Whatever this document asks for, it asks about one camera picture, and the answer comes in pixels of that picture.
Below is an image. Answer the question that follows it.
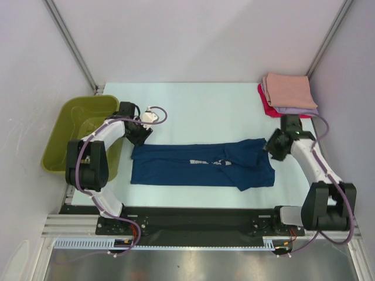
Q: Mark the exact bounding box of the dark blue t shirt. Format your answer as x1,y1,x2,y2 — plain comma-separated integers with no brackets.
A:
131,139,275,191

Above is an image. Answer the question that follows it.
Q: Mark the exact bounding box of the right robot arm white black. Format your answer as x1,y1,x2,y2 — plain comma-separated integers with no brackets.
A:
265,115,357,235

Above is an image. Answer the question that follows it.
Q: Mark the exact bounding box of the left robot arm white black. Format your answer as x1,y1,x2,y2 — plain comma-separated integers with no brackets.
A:
65,102,159,234

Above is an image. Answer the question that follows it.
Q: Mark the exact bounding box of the folded red t shirt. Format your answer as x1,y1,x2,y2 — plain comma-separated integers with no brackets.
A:
257,84,318,118

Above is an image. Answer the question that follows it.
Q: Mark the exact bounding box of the folded lilac t shirt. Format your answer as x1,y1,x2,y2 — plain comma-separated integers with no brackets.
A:
258,73,318,118

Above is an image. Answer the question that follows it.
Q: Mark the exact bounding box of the folded pink t shirt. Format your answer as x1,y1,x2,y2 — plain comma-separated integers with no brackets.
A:
262,73,318,109

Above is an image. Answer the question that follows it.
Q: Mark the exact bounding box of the olive green plastic basket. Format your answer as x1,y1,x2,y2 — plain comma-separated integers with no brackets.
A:
41,95,120,177

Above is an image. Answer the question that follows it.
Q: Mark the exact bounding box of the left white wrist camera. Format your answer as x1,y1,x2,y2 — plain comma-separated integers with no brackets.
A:
141,107,159,129

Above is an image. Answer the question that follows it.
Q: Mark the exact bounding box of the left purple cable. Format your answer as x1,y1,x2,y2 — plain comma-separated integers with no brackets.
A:
74,105,168,258

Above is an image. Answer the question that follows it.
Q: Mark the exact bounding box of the purple cable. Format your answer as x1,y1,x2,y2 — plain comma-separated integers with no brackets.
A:
275,114,354,258
74,105,168,258

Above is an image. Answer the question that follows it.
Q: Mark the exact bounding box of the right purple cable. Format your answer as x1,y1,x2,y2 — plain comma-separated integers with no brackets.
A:
275,114,354,258

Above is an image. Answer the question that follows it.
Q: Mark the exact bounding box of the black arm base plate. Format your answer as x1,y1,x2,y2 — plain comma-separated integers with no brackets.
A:
95,204,306,247

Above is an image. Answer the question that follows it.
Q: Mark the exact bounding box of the white slotted cable duct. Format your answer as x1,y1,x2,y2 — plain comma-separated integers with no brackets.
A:
54,238,291,251

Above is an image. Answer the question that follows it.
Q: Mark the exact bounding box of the left aluminium frame post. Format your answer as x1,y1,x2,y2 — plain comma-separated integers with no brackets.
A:
42,0,99,95

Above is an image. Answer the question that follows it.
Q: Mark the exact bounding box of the aluminium frame post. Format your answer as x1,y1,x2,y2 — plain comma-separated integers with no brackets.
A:
306,0,356,79
42,0,99,95

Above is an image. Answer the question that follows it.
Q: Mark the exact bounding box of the right aluminium frame post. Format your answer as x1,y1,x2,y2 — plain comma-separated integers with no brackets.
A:
306,0,356,79

